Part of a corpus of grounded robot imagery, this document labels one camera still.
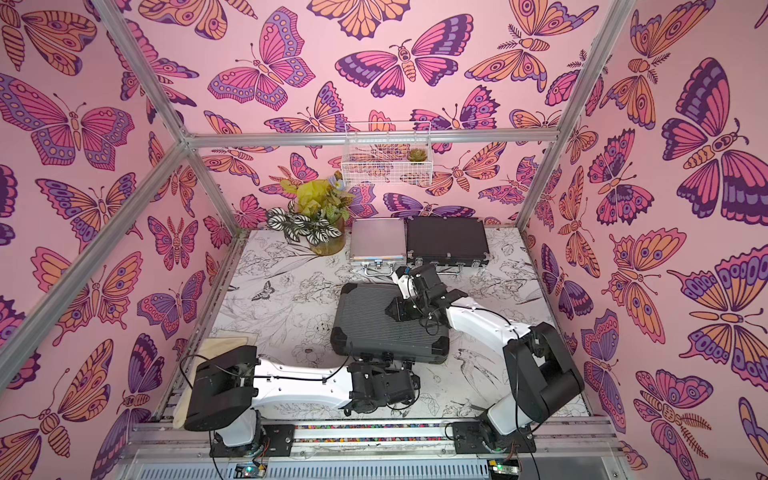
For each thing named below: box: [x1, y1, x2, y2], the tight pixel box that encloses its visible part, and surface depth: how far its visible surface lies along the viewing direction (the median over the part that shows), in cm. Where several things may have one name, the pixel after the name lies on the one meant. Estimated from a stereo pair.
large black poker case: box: [330, 282, 450, 364], surface depth 86 cm
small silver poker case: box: [350, 217, 407, 277], surface depth 109 cm
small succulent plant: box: [407, 148, 428, 162], surface depth 94 cm
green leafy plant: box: [279, 170, 356, 226], surface depth 103 cm
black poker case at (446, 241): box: [405, 216, 491, 267], surface depth 112 cm
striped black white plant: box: [266, 200, 342, 245], surface depth 94 cm
